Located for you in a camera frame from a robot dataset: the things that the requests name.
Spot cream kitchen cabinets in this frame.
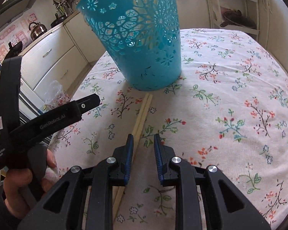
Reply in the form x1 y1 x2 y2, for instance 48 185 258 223
0 0 288 115

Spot person's left hand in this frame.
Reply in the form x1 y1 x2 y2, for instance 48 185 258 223
3 149 58 219

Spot leftmost beige chopstick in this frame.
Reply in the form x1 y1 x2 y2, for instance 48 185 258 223
111 93 150 197

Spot beige chopstick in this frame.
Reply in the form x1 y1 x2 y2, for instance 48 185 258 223
111 93 150 197
112 94 153 222

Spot floral bin with plastic bag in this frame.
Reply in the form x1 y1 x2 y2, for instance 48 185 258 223
42 80 71 112

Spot floral white tablecloth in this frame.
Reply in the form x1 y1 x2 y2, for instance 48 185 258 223
50 29 288 229

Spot steel kettle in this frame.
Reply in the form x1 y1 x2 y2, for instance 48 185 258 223
28 22 47 41

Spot black frying pan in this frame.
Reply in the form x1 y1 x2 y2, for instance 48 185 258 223
50 13 67 28

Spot teal perforated plastic basket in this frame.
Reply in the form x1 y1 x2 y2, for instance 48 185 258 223
77 0 181 91

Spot dark wok on rack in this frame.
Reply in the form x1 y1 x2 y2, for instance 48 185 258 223
220 10 257 29

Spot white storage rack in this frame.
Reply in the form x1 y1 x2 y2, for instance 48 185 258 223
207 0 260 40

